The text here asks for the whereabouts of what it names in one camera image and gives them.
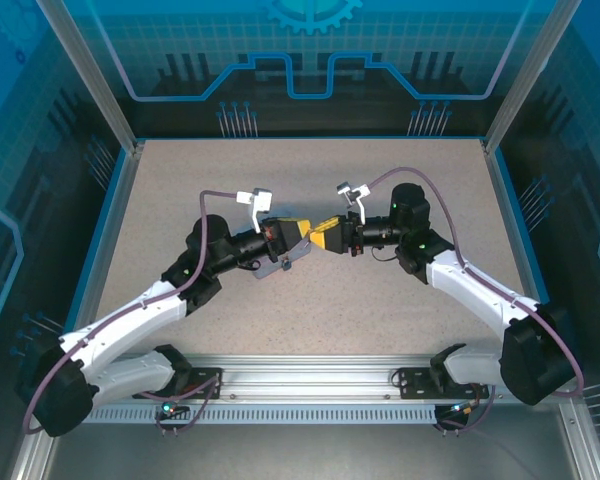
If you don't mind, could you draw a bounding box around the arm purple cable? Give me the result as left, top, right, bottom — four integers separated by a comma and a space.
22, 188, 239, 437
367, 166, 586, 399

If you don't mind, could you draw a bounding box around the aluminium side rail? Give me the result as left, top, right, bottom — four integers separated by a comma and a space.
482, 142, 556, 361
62, 144, 144, 361

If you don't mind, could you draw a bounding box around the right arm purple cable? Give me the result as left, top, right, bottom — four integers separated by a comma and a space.
367, 166, 586, 399

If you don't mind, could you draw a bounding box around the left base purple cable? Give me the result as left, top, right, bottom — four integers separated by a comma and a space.
139, 375, 222, 437

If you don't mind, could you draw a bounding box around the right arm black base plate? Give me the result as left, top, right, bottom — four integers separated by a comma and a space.
396, 367, 486, 401

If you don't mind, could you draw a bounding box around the pastel cartoon tin box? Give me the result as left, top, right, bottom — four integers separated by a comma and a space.
252, 238, 312, 279

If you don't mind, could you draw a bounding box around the aluminium frame post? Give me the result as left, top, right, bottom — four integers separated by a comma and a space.
482, 0, 576, 154
34, 0, 146, 154

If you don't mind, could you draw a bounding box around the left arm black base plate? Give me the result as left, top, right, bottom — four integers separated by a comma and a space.
177, 367, 225, 401

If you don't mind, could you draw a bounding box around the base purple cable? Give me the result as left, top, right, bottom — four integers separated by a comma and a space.
437, 384, 497, 436
139, 375, 222, 437

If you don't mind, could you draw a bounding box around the slotted grey cable duct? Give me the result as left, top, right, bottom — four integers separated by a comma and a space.
87, 403, 441, 425

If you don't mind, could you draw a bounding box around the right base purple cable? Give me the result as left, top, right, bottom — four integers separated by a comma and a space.
437, 384, 497, 436

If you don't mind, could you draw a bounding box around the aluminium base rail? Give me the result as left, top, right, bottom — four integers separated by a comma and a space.
92, 353, 561, 406

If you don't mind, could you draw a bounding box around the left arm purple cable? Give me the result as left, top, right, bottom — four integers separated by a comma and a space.
22, 188, 239, 437

